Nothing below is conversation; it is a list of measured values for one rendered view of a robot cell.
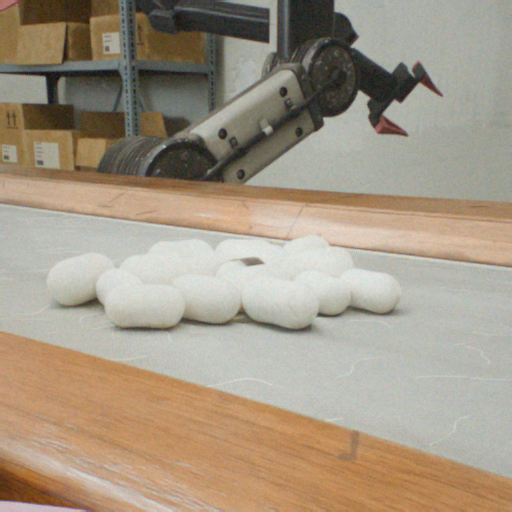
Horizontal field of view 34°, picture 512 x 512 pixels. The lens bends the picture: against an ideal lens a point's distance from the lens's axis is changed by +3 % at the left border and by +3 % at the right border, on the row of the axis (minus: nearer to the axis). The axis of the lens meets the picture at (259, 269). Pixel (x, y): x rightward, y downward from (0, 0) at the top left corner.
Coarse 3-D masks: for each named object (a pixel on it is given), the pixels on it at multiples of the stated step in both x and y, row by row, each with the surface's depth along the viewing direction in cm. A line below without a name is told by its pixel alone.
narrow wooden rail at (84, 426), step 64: (0, 384) 20; (64, 384) 19; (128, 384) 19; (192, 384) 19; (0, 448) 16; (64, 448) 16; (128, 448) 16; (192, 448) 16; (256, 448) 16; (320, 448) 16; (384, 448) 16
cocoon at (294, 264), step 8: (288, 256) 39; (296, 256) 39; (304, 256) 39; (312, 256) 39; (320, 256) 39; (328, 256) 39; (336, 256) 38; (344, 256) 39; (280, 264) 40; (288, 264) 39; (296, 264) 39; (304, 264) 39; (312, 264) 38; (320, 264) 38; (328, 264) 38; (336, 264) 38; (344, 264) 38; (352, 264) 39; (288, 272) 39; (296, 272) 39; (320, 272) 38; (328, 272) 38; (336, 272) 38
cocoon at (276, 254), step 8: (232, 248) 42; (240, 248) 42; (248, 248) 42; (256, 248) 41; (264, 248) 41; (272, 248) 41; (280, 248) 41; (240, 256) 41; (248, 256) 41; (256, 256) 41; (264, 256) 41; (272, 256) 41; (280, 256) 41
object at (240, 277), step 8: (264, 264) 37; (272, 264) 37; (232, 272) 36; (240, 272) 36; (248, 272) 36; (256, 272) 36; (264, 272) 36; (272, 272) 36; (280, 272) 36; (232, 280) 35; (240, 280) 35; (248, 280) 35; (240, 288) 35; (240, 296) 35; (240, 304) 35
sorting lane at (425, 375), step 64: (0, 256) 50; (64, 256) 50; (128, 256) 50; (384, 256) 50; (0, 320) 35; (64, 320) 35; (192, 320) 35; (320, 320) 35; (384, 320) 35; (448, 320) 35; (256, 384) 27; (320, 384) 27; (384, 384) 27; (448, 384) 27; (448, 448) 22
